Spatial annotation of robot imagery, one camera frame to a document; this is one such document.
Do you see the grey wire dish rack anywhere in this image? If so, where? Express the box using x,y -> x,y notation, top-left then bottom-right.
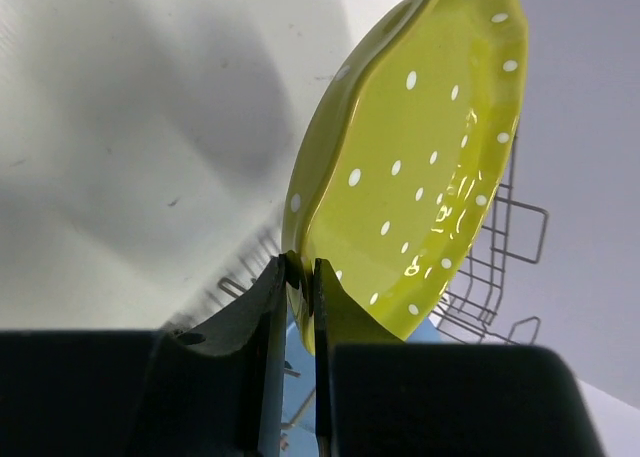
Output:
217,121 -> 549,346

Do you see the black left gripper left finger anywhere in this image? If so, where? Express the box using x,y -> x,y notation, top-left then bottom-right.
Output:
1,257 -> 286,456

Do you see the green polka-dot plate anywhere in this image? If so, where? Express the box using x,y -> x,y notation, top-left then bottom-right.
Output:
281,0 -> 528,339

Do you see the blue plastic plate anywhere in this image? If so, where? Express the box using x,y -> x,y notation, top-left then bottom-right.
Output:
282,294 -> 449,441

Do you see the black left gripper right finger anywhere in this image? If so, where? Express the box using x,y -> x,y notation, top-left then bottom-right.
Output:
312,259 -> 604,456

